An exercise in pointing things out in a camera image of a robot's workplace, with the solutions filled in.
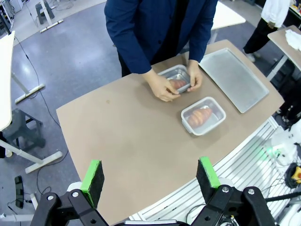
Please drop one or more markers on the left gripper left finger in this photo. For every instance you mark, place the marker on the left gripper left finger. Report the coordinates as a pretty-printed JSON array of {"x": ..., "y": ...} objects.
[{"x": 91, "y": 188}]

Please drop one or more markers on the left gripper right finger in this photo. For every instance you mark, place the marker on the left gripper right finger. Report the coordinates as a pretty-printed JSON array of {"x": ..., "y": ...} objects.
[{"x": 207, "y": 181}]

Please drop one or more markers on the golden brown croissant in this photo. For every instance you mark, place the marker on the golden brown croissant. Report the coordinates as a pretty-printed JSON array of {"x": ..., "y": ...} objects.
[
  {"x": 178, "y": 83},
  {"x": 200, "y": 116}
]

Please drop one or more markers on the clear plastic clip lid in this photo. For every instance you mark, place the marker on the clear plastic clip lid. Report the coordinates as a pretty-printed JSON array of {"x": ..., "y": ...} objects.
[
  {"x": 174, "y": 68},
  {"x": 188, "y": 110}
]

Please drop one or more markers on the person's left forearm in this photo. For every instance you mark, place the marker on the person's left forearm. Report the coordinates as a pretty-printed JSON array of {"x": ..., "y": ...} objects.
[{"x": 200, "y": 42}]

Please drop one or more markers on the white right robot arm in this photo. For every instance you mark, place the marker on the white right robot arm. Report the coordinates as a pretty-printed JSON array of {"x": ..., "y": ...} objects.
[{"x": 284, "y": 141}]

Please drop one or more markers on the person's right forearm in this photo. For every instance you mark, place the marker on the person's right forearm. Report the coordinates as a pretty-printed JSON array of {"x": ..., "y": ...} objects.
[{"x": 131, "y": 54}]

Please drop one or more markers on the person's left hand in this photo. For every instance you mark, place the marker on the person's left hand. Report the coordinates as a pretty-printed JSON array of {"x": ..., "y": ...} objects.
[{"x": 197, "y": 77}]

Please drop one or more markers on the person's right hand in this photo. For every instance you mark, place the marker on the person's right hand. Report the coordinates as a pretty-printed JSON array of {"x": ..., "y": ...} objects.
[{"x": 160, "y": 88}]

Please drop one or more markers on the black flat floor device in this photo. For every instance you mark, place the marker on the black flat floor device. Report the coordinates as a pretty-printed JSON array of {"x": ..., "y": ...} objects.
[{"x": 18, "y": 191}]

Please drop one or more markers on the yellow red emergency stop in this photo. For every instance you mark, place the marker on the yellow red emergency stop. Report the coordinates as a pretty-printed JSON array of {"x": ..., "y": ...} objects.
[{"x": 296, "y": 173}]

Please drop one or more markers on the dark grey plastic stool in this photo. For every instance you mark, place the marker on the dark grey plastic stool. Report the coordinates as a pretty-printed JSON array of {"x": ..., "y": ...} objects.
[{"x": 23, "y": 128}]

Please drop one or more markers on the perforated metal baking tray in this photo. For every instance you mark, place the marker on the perforated metal baking tray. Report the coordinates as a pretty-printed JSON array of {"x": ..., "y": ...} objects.
[{"x": 235, "y": 80}]

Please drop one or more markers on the white table with basket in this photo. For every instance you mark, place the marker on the white table with basket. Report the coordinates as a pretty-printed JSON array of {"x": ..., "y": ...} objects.
[{"x": 5, "y": 82}]

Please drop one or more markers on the brown side table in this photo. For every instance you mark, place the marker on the brown side table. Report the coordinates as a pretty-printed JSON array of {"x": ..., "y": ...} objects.
[{"x": 279, "y": 37}]

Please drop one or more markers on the person in navy coat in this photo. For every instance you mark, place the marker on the person in navy coat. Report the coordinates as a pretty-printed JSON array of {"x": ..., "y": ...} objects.
[{"x": 152, "y": 28}]

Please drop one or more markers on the white rounded table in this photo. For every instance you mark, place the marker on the white rounded table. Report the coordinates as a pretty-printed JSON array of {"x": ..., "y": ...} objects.
[{"x": 228, "y": 16}]

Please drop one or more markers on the white crumpled cloth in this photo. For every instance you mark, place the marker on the white crumpled cloth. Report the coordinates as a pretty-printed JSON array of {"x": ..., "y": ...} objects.
[{"x": 292, "y": 38}]

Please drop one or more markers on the person in white top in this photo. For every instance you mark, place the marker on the person in white top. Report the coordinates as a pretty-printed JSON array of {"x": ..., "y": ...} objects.
[{"x": 270, "y": 14}]

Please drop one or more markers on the white desk leg frame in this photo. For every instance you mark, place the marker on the white desk leg frame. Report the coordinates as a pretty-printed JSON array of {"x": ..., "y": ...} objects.
[{"x": 50, "y": 22}]

